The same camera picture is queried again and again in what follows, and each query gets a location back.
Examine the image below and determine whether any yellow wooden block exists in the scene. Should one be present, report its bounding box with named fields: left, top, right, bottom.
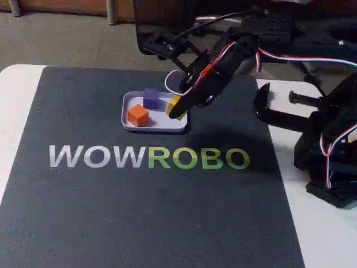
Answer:
left=166, top=94, right=188, bottom=122

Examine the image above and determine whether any purple wooden block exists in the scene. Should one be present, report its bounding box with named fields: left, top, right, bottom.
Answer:
left=142, top=88, right=160, bottom=110

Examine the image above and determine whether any orange wooden block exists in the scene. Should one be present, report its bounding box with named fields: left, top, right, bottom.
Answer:
left=127, top=103, right=149, bottom=127

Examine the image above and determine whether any white rectangular tray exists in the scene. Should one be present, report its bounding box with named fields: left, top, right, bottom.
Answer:
left=120, top=91, right=188, bottom=132

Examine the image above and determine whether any black table clamp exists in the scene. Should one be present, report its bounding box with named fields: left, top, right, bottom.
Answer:
left=252, top=83, right=329, bottom=129

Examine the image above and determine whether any dark brown cabinet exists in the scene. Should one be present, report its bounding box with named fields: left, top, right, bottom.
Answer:
left=133, top=0, right=196, bottom=55

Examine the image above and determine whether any grey metal leg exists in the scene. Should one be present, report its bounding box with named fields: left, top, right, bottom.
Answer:
left=8, top=0, right=22, bottom=17
left=107, top=0, right=118, bottom=26

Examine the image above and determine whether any dark mat with WOWROBO print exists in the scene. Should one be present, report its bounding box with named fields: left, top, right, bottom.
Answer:
left=0, top=66, right=306, bottom=268

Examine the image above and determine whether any brown wooden board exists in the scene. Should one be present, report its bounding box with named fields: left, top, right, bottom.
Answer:
left=0, top=0, right=134, bottom=16

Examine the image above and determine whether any red white gripper servo cable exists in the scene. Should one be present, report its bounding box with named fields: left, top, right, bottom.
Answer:
left=165, top=41, right=238, bottom=95

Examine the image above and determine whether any black camera mount box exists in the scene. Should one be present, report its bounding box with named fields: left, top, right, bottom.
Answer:
left=142, top=29, right=210, bottom=74

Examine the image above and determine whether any black camera cable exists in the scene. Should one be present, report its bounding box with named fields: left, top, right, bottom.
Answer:
left=174, top=10, right=259, bottom=39

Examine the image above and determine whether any red white forearm servo cable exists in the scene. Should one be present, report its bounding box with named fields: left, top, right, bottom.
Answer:
left=255, top=46, right=357, bottom=74

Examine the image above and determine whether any red white base servo cable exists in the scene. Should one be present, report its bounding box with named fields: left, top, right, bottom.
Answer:
left=319, top=123, right=357, bottom=188

